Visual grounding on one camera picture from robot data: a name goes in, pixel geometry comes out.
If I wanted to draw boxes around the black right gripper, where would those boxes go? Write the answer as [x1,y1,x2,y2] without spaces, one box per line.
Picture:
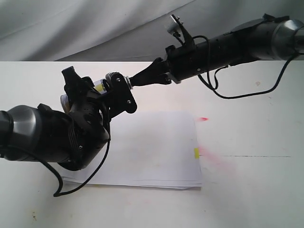
[132,35,214,86]

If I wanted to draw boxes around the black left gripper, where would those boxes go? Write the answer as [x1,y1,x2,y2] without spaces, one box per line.
[61,66,110,133]

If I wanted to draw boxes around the white spray paint can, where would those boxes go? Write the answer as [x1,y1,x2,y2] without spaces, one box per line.
[60,79,107,114]

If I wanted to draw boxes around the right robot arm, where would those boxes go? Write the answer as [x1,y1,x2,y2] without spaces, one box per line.
[130,14,304,86]

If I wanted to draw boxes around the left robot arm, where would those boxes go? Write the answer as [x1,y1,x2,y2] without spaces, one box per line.
[0,67,110,171]

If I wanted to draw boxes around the white paper stack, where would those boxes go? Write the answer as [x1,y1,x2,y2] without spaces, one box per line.
[59,111,202,189]

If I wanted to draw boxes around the yellow sticky tab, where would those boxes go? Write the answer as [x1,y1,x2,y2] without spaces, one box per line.
[194,148,200,159]

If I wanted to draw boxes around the white backdrop cloth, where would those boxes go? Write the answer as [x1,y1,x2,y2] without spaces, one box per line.
[0,0,304,61]

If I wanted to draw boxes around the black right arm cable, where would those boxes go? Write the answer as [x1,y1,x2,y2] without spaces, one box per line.
[174,30,304,99]

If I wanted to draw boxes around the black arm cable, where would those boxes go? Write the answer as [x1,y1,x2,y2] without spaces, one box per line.
[0,104,112,197]
[174,30,304,99]

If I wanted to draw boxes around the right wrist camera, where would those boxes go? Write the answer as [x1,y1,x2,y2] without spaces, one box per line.
[166,14,182,37]

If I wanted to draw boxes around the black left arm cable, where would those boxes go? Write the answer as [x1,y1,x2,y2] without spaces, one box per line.
[0,104,112,197]

